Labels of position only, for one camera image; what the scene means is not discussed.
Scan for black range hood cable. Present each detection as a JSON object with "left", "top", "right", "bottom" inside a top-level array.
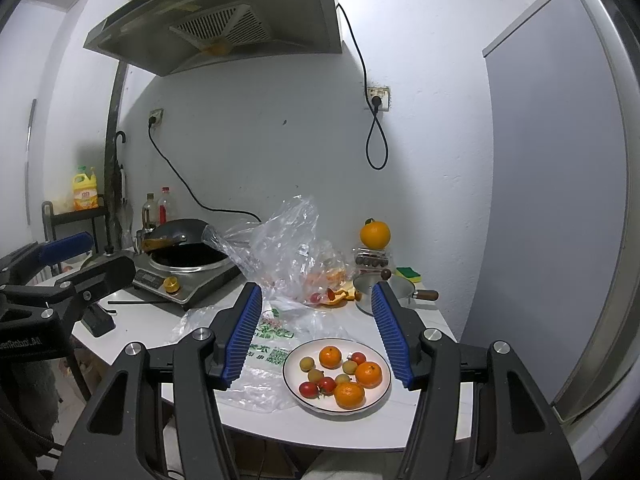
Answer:
[{"left": 336, "top": 2, "right": 390, "bottom": 171}]

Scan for white wall socket with plug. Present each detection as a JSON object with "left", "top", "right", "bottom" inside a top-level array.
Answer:
[{"left": 366, "top": 85, "right": 391, "bottom": 112}]

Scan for dark wok with wooden handle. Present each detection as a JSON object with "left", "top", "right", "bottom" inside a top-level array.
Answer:
[{"left": 141, "top": 218, "right": 211, "bottom": 253}]

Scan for large orange with stem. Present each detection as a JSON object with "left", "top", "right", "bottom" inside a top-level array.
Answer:
[{"left": 360, "top": 218, "right": 392, "bottom": 250}]

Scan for clear box of dark dates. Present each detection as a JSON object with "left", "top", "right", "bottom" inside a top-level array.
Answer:
[{"left": 354, "top": 247, "right": 391, "bottom": 268}]

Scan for yellow oil bottle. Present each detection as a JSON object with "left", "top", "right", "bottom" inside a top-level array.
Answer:
[{"left": 72, "top": 166, "right": 100, "bottom": 212}]

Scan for white plate with dark rim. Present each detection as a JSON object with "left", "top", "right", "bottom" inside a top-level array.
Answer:
[{"left": 282, "top": 338, "right": 392, "bottom": 414}]

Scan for green printed plastic bag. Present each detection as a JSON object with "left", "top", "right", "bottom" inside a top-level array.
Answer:
[{"left": 172, "top": 295, "right": 361, "bottom": 413}]

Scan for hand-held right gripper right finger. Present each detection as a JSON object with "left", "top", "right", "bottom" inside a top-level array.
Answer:
[{"left": 370, "top": 280, "right": 583, "bottom": 480}]

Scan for grey refrigerator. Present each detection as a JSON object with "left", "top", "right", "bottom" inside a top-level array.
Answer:
[{"left": 460, "top": 0, "right": 638, "bottom": 426}]

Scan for steel pot lid wooden knob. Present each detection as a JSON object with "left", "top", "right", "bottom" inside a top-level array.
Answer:
[{"left": 353, "top": 269, "right": 416, "bottom": 301}]

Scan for orange fruit pieces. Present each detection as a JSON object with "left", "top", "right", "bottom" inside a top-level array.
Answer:
[{"left": 307, "top": 267, "right": 348, "bottom": 286}]

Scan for steel range hood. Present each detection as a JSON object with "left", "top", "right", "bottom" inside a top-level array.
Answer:
[{"left": 82, "top": 0, "right": 343, "bottom": 78}]

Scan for vertical metal pipe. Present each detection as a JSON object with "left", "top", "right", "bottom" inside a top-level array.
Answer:
[{"left": 102, "top": 59, "right": 127, "bottom": 251}]

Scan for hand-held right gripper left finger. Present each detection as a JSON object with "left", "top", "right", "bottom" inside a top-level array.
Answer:
[{"left": 52, "top": 281, "right": 264, "bottom": 480}]

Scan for black metal rack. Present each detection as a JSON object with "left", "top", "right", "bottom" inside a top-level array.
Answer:
[{"left": 41, "top": 192, "right": 113, "bottom": 281}]

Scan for person's left forearm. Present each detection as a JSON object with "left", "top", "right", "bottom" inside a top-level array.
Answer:
[{"left": 0, "top": 357, "right": 63, "bottom": 441}]

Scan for steel pot with wooden handle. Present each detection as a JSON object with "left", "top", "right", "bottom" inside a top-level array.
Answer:
[{"left": 356, "top": 280, "right": 439, "bottom": 317}]

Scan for black cooker power cable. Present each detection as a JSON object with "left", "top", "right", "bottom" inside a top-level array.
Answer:
[{"left": 147, "top": 119, "right": 262, "bottom": 223}]

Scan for red capped bottle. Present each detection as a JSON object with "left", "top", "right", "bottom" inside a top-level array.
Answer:
[{"left": 157, "top": 186, "right": 173, "bottom": 226}]

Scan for black folded umbrella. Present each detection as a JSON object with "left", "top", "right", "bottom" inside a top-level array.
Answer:
[{"left": 111, "top": 131, "right": 128, "bottom": 246}]

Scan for dark sauce bottle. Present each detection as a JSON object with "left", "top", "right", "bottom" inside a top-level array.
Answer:
[{"left": 141, "top": 192, "right": 158, "bottom": 231}]

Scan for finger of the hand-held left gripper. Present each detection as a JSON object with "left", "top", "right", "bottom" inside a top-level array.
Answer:
[
  {"left": 0, "top": 231, "right": 95, "bottom": 288},
  {"left": 0, "top": 255, "right": 137, "bottom": 321}
]

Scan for black wedge-shaped object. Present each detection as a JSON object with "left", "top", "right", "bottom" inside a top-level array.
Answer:
[{"left": 81, "top": 304, "right": 117, "bottom": 338}]

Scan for steel induction cooker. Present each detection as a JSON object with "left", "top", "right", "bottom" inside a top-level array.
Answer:
[{"left": 131, "top": 252, "right": 246, "bottom": 311}]

